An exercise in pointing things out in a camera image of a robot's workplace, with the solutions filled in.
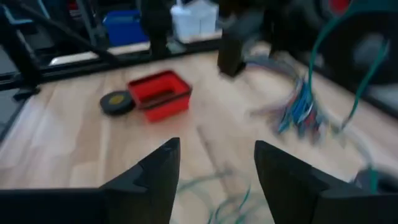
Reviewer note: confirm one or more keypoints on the blue plastic bin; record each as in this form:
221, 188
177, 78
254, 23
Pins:
124, 28

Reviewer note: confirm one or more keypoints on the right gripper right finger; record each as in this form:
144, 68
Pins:
295, 193

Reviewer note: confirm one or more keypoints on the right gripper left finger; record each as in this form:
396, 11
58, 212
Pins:
149, 186

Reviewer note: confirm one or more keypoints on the black tape roll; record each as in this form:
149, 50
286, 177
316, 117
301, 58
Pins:
109, 105

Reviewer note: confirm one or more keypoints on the red square tray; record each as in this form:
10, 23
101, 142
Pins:
168, 109

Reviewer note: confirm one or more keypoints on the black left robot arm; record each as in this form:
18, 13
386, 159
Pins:
155, 31

